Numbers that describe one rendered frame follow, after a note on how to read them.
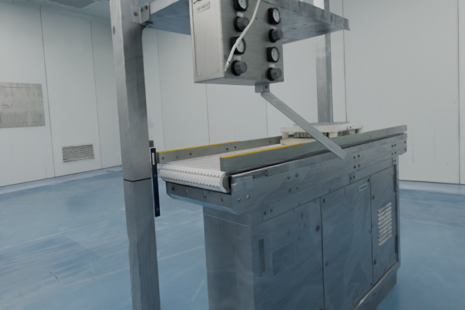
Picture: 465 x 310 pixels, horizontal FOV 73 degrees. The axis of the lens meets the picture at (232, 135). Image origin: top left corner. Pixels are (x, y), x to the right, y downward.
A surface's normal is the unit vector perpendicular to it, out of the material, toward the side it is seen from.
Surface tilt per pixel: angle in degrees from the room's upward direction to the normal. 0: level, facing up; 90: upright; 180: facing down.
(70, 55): 90
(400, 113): 90
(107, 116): 90
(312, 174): 90
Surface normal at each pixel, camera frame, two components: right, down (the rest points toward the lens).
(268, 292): 0.71, 0.00
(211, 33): -0.70, 0.08
